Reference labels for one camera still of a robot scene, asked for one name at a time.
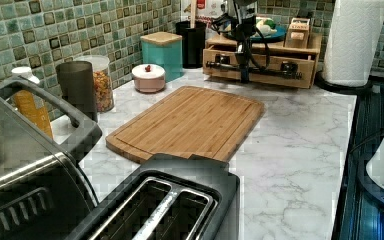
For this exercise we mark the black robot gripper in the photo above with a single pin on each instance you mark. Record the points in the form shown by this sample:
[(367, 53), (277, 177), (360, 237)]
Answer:
[(239, 23)]

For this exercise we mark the yellow bottle with white cap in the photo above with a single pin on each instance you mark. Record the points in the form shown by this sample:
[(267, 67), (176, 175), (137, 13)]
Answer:
[(30, 105)]

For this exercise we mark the green toy vegetable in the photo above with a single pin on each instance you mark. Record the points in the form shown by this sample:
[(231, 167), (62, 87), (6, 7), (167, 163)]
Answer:
[(261, 21)]

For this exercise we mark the white paper towel roll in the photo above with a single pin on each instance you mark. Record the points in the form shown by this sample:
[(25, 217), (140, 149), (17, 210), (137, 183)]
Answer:
[(354, 33)]

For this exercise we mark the small wooden box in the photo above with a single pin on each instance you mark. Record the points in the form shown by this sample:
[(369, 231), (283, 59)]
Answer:
[(297, 35)]

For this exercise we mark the white toy vegetable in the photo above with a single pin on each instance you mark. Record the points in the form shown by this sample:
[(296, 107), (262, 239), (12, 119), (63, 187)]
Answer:
[(266, 30)]

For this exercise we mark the stainless toaster oven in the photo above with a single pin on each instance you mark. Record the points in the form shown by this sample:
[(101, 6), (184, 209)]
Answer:
[(44, 194)]

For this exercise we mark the black utensil holder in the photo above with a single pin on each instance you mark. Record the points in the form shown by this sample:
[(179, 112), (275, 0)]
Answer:
[(193, 43)]

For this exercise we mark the teal canister with wooden lid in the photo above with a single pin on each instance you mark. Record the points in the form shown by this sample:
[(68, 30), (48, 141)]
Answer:
[(163, 49)]

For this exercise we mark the wooden spoon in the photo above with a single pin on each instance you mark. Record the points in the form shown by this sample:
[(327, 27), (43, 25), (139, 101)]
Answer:
[(193, 5)]

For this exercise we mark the clear jar with cereal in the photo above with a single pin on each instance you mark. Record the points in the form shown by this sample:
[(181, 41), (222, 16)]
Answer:
[(102, 81)]

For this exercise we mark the black toaster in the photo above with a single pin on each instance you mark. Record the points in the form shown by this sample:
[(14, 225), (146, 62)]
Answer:
[(168, 198)]

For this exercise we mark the wooden drawer cabinet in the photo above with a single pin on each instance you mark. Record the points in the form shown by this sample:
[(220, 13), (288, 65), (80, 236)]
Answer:
[(275, 49)]

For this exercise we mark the white red carton box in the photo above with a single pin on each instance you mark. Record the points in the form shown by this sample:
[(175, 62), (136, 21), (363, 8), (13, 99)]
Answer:
[(205, 11)]

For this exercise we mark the dark grey tumbler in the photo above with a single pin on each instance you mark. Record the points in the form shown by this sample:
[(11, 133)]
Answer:
[(77, 85)]

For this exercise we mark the teal plate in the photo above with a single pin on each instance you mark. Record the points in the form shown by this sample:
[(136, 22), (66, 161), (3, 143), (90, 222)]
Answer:
[(277, 37)]

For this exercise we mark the bamboo cutting board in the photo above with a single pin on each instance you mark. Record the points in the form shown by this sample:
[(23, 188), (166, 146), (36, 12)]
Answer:
[(189, 121)]

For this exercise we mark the wooden drawer with black handle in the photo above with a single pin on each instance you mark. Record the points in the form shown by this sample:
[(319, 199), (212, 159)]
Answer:
[(220, 61)]

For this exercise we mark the pink lidded sugar bowl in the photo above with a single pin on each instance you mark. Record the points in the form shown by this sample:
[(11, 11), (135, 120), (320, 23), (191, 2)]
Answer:
[(148, 78)]

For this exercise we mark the black paper towel holder base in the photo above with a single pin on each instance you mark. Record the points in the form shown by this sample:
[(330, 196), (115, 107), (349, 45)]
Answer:
[(320, 82)]

